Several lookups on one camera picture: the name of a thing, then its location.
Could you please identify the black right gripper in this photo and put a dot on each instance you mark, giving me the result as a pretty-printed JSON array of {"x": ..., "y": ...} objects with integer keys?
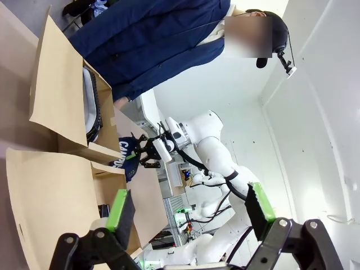
[{"x": 152, "y": 153}]

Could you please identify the person's white shirt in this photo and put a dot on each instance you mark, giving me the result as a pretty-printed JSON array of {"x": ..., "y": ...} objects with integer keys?
[{"x": 216, "y": 31}]

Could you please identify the shallow cardboard box with flap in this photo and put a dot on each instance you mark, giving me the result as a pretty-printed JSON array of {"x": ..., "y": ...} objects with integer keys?
[{"x": 59, "y": 84}]

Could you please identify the blue grey printed pouch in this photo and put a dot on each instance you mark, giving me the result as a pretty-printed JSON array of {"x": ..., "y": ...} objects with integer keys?
[{"x": 126, "y": 157}]

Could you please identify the person's right hand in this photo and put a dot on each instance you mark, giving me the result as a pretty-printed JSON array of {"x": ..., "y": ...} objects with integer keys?
[{"x": 121, "y": 102}]

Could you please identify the navy zippered pencil case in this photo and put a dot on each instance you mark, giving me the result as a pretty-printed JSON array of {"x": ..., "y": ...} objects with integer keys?
[{"x": 90, "y": 104}]

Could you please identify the black head mounted camera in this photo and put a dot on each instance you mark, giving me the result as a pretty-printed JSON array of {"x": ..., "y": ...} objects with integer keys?
[{"x": 284, "y": 47}]

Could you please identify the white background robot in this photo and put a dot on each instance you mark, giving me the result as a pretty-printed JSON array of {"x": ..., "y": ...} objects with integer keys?
[
  {"x": 182, "y": 250},
  {"x": 209, "y": 194}
]

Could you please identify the large cardboard box with lid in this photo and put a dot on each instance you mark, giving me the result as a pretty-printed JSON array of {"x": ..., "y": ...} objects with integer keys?
[{"x": 50, "y": 197}]

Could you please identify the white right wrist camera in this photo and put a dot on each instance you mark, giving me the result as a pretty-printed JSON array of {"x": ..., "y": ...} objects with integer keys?
[{"x": 163, "y": 150}]

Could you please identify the person in navy coat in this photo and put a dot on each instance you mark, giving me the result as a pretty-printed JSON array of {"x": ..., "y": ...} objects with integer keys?
[{"x": 146, "y": 42}]

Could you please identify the person's right forearm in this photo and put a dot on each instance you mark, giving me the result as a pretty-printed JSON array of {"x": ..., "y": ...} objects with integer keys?
[{"x": 140, "y": 81}]

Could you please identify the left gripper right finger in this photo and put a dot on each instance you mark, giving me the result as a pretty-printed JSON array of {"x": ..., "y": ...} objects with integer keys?
[{"x": 260, "y": 208}]

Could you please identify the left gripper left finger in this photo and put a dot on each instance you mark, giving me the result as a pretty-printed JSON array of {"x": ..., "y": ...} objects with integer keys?
[{"x": 121, "y": 213}]

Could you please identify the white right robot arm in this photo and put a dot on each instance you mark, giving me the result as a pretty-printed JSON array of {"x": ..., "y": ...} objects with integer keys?
[{"x": 213, "y": 146}]

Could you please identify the person's head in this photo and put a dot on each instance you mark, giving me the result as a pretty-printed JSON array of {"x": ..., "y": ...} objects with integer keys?
[{"x": 253, "y": 36}]

